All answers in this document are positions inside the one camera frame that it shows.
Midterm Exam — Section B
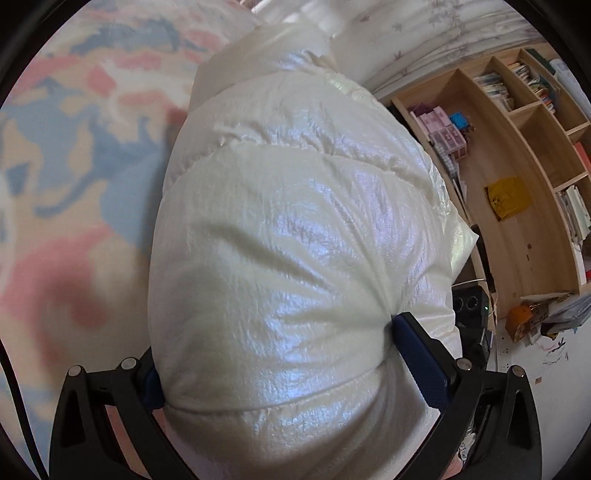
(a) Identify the wooden bookshelf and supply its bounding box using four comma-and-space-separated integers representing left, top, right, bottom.
374, 44, 591, 333

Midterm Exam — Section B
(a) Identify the row of colourful books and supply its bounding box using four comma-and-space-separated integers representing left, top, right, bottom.
508, 60, 557, 114

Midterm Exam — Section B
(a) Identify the pile of papers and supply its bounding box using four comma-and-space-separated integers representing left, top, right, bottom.
522, 291, 591, 337

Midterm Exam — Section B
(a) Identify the row of thin books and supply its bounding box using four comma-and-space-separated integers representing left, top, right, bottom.
475, 71, 515, 112

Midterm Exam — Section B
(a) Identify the row of pale books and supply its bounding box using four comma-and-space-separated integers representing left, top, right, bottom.
556, 185, 591, 241

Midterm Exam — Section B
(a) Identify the white puffer jacket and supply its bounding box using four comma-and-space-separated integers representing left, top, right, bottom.
147, 23, 481, 480

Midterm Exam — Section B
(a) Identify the pink drawer organizer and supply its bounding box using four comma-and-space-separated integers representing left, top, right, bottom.
429, 124, 468, 160

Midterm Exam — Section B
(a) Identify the pastel printed bed blanket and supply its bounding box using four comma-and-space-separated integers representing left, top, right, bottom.
0, 0, 259, 480

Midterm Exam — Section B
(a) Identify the black cable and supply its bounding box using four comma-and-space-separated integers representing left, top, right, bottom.
0, 342, 49, 480

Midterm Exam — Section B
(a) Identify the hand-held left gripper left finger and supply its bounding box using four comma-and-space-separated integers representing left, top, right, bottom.
48, 344, 195, 480

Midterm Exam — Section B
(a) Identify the pink storage box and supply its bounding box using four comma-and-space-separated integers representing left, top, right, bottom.
418, 105, 451, 136

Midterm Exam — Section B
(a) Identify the white floral curtain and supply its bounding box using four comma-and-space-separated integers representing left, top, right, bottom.
259, 0, 550, 93

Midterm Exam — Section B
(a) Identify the black device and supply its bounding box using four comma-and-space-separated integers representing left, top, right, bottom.
450, 286, 492, 333

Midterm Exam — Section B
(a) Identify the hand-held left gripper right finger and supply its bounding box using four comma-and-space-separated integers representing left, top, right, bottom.
390, 311, 543, 480

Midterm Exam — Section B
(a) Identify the orange box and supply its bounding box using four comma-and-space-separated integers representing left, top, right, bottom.
505, 305, 532, 343

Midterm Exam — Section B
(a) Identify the white cable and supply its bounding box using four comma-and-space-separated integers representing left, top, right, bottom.
455, 277, 498, 324

